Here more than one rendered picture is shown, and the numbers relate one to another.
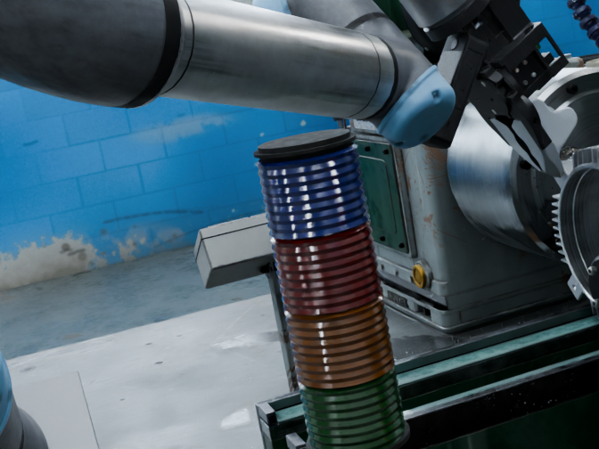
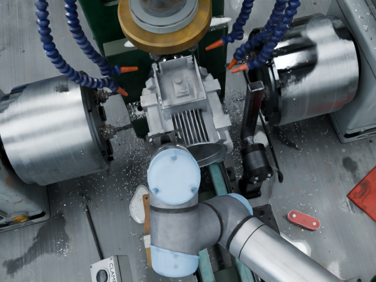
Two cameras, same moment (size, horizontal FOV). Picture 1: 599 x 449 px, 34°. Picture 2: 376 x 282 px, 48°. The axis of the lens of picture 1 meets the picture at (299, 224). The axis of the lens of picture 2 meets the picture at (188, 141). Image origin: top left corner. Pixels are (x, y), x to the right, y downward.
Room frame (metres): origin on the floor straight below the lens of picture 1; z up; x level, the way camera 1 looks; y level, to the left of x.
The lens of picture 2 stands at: (0.92, 0.07, 1.97)
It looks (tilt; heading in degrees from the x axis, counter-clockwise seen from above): 67 degrees down; 280
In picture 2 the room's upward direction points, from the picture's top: 8 degrees counter-clockwise
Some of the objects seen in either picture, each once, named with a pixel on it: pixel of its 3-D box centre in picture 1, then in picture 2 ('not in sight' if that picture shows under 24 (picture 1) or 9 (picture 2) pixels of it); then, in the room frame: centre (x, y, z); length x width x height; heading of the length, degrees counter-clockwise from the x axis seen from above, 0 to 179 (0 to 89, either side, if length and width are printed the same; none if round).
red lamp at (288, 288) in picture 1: (326, 264); not in sight; (0.57, -0.01, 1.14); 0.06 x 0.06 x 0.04
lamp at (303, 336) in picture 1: (339, 335); not in sight; (0.57, -0.01, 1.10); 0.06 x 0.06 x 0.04
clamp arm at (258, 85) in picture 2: not in sight; (250, 116); (0.85, -0.36, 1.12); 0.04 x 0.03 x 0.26; 107
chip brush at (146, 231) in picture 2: not in sight; (151, 229); (1.09, -0.16, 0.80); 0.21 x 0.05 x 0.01; 103
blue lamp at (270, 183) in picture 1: (313, 190); not in sight; (0.57, -0.01, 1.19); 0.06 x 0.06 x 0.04
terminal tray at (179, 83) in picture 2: not in sight; (179, 88); (1.01, -0.43, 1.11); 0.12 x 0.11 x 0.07; 105
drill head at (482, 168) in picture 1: (537, 160); (41, 134); (1.35, -0.34, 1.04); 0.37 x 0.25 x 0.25; 17
